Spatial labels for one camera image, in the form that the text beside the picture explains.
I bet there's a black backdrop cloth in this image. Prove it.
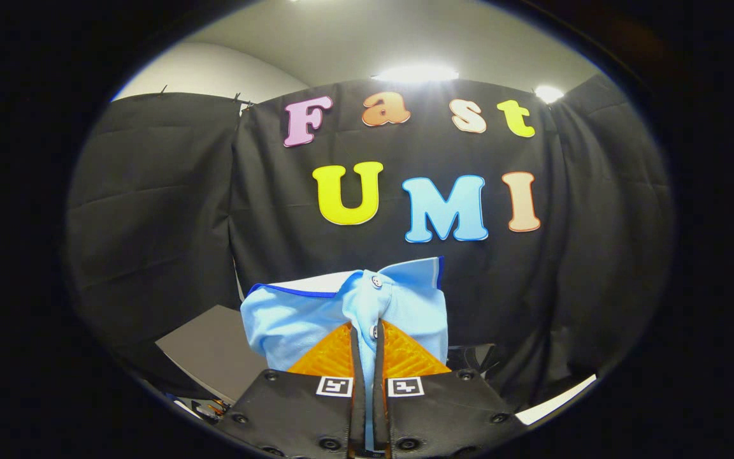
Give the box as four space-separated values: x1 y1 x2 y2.
64 73 673 410

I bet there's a grey cabinet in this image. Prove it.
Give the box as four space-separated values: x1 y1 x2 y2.
155 305 270 405

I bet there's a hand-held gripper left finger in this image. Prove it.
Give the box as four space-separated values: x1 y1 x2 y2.
217 322 368 459

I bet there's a long ceiling light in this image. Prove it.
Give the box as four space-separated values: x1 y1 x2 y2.
371 63 461 84

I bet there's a light blue polo shirt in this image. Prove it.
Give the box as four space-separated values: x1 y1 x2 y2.
240 256 449 453

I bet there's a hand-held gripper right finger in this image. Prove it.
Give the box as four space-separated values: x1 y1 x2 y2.
372 319 527 459

